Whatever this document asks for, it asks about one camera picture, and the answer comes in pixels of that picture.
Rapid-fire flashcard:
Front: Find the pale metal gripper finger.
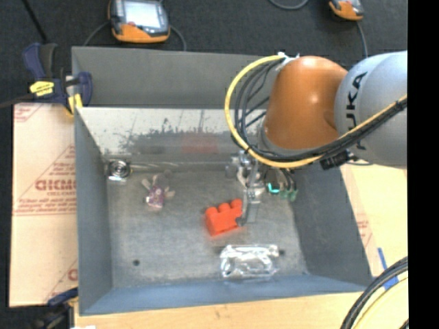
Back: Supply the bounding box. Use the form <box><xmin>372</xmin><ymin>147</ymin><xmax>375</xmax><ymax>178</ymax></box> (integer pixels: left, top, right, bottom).
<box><xmin>235</xmin><ymin>197</ymin><xmax>250</xmax><ymax>227</ymax></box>
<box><xmin>246</xmin><ymin>198</ymin><xmax>261</xmax><ymax>223</ymax></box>

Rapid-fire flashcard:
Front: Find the red toy building brick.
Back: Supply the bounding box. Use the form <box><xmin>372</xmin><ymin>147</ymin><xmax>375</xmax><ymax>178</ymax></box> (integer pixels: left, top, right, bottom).
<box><xmin>204</xmin><ymin>198</ymin><xmax>246</xmax><ymax>237</ymax></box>

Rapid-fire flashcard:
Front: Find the clear plastic packet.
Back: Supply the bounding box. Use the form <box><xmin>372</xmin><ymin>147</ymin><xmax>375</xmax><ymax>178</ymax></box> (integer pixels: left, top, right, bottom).
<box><xmin>218</xmin><ymin>244</ymin><xmax>281</xmax><ymax>281</ymax></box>

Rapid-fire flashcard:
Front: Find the grey metal bin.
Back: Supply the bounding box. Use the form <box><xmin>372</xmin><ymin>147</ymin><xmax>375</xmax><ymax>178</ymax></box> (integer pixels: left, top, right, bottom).
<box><xmin>71</xmin><ymin>45</ymin><xmax>375</xmax><ymax>317</ymax></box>

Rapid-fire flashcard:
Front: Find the purple toy animal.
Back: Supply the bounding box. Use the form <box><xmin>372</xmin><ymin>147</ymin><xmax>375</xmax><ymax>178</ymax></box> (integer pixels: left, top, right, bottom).
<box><xmin>141</xmin><ymin>173</ymin><xmax>177</xmax><ymax>212</ymax></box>

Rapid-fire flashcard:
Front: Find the brown cardboard board, red print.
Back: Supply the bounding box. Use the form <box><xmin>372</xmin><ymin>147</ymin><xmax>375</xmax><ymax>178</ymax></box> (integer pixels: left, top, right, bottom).
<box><xmin>8</xmin><ymin>101</ymin><xmax>408</xmax><ymax>308</ymax></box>

